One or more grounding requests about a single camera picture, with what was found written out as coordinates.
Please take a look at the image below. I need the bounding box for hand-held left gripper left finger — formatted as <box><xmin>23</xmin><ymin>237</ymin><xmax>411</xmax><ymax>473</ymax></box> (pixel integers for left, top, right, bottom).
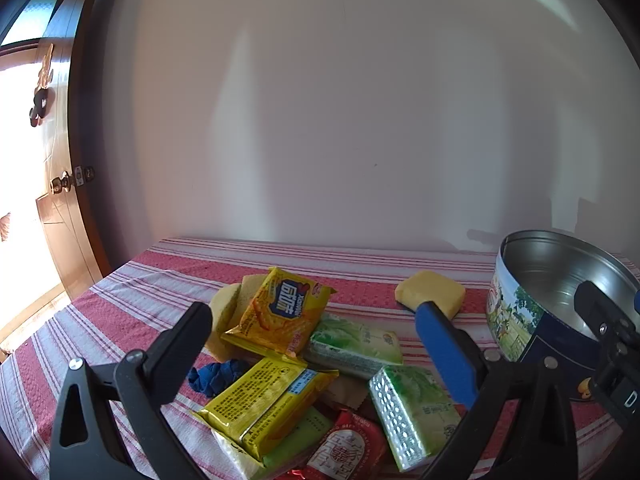
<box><xmin>48</xmin><ymin>301</ymin><xmax>214</xmax><ymax>480</ymax></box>

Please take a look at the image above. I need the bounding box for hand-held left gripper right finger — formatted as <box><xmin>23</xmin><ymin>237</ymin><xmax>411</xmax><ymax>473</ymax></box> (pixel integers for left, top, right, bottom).
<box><xmin>415</xmin><ymin>300</ymin><xmax>580</xmax><ymax>480</ymax></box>

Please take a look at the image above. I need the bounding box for yellow sponge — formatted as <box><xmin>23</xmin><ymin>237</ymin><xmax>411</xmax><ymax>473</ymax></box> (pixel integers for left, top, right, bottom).
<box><xmin>239</xmin><ymin>274</ymin><xmax>272</xmax><ymax>313</ymax></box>
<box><xmin>395</xmin><ymin>270</ymin><xmax>467</xmax><ymax>321</ymax></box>
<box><xmin>206</xmin><ymin>282</ymin><xmax>245</xmax><ymax>362</ymax></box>

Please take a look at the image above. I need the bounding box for blue scrunchie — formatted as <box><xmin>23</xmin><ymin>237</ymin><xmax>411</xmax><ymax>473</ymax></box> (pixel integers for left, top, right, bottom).
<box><xmin>187</xmin><ymin>358</ymin><xmax>252</xmax><ymax>399</ymax></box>

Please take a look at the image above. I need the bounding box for green leaf tissue pack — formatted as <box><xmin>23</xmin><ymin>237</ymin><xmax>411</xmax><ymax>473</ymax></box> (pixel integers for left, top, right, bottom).
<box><xmin>304</xmin><ymin>313</ymin><xmax>404</xmax><ymax>380</ymax></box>
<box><xmin>369</xmin><ymin>364</ymin><xmax>464</xmax><ymax>472</ymax></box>

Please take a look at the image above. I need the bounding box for round metal cookie tin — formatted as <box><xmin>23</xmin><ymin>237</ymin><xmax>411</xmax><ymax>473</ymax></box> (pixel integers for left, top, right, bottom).
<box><xmin>485</xmin><ymin>230</ymin><xmax>640</xmax><ymax>405</ymax></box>

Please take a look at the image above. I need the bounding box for yellow cracker packet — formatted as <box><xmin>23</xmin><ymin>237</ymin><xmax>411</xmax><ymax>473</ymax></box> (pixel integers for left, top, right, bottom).
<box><xmin>221</xmin><ymin>266</ymin><xmax>337</xmax><ymax>359</ymax></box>
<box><xmin>194</xmin><ymin>355</ymin><xmax>340</xmax><ymax>462</ymax></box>

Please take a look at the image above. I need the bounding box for brown paper sachet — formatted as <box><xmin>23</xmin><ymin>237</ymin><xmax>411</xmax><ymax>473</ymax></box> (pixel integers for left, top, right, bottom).
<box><xmin>319</xmin><ymin>374</ymin><xmax>373</xmax><ymax>412</ymax></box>

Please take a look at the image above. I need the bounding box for red snack packet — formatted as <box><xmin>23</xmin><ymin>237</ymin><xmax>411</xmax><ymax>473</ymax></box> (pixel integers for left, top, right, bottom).
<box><xmin>304</xmin><ymin>409</ymin><xmax>389</xmax><ymax>480</ymax></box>

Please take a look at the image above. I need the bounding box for pale green tissue pack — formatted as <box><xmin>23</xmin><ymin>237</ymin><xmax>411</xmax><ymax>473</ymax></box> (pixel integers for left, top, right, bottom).
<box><xmin>211</xmin><ymin>406</ymin><xmax>335</xmax><ymax>480</ymax></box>

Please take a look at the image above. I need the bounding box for red striped tablecloth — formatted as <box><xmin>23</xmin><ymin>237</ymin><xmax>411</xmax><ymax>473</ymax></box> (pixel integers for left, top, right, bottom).
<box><xmin>0</xmin><ymin>237</ymin><xmax>640</xmax><ymax>480</ymax></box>

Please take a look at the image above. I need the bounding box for wooden door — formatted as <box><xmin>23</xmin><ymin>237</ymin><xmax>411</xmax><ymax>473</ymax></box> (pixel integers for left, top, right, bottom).
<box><xmin>30</xmin><ymin>0</ymin><xmax>103</xmax><ymax>301</ymax></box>

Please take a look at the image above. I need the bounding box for hanging door decoration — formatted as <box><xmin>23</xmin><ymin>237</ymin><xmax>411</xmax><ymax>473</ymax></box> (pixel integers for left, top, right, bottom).
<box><xmin>27</xmin><ymin>42</ymin><xmax>56</xmax><ymax>128</ymax></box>

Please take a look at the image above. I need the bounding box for transom window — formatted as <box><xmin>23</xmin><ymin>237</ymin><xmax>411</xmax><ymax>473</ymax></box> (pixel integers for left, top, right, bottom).
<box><xmin>0</xmin><ymin>0</ymin><xmax>71</xmax><ymax>47</ymax></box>

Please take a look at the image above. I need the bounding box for dark wooden door frame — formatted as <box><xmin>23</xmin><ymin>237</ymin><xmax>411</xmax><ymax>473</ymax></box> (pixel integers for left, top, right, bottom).
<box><xmin>65</xmin><ymin>0</ymin><xmax>117</xmax><ymax>281</ymax></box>

